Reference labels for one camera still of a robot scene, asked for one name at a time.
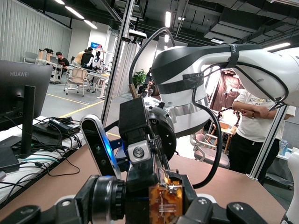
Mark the person in black hoodie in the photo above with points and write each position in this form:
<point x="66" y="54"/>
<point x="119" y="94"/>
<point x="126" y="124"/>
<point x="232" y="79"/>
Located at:
<point x="87" y="59"/>

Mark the person in white shirt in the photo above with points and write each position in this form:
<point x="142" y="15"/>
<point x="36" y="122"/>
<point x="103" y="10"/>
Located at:
<point x="252" y="126"/>

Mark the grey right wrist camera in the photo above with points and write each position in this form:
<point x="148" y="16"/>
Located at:
<point x="98" y="144"/>

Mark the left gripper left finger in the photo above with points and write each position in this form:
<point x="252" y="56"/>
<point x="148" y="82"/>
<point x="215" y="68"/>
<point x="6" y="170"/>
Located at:
<point x="70" y="210"/>

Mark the camera on frame post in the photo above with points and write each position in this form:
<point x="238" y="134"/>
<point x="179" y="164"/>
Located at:
<point x="137" y="34"/>

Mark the black Huawei monitor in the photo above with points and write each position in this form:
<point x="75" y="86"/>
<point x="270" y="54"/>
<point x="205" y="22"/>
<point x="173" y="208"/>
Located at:
<point x="18" y="93"/>

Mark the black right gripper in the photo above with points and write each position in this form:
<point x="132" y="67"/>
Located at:
<point x="133" y="121"/>

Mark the black power adapter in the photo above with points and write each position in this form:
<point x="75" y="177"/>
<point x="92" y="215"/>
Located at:
<point x="63" y="124"/>

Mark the long ceiling light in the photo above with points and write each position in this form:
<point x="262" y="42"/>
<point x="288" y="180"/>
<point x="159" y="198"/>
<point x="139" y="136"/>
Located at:
<point x="74" y="12"/>
<point x="90" y="24"/>
<point x="168" y="19"/>
<point x="276" y="46"/>

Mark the black monitor stand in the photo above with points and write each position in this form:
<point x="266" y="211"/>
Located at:
<point x="28" y="116"/>

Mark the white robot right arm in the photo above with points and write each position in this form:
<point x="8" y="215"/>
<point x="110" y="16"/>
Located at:
<point x="257" y="70"/>

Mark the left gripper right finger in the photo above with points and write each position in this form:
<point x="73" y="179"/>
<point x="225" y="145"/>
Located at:
<point x="205" y="210"/>

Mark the green potted plant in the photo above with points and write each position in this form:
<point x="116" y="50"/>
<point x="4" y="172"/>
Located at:
<point x="139" y="78"/>

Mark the small blue box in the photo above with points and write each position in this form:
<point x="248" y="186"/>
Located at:
<point x="285" y="147"/>

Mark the aluminium frame post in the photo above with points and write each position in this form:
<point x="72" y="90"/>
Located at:
<point x="266" y="144"/>
<point x="116" y="70"/>

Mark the seated person in black shirt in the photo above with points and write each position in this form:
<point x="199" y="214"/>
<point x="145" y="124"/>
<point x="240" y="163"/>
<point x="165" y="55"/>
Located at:
<point x="62" y="61"/>

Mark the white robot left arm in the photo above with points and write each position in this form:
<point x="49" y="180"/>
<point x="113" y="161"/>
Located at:
<point x="293" y="186"/>

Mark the white mesh office chair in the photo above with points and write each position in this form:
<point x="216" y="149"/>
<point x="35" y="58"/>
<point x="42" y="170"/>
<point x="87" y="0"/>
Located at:
<point x="76" y="75"/>

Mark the grey office chair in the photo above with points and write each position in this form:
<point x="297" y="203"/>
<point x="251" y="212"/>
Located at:
<point x="210" y="156"/>

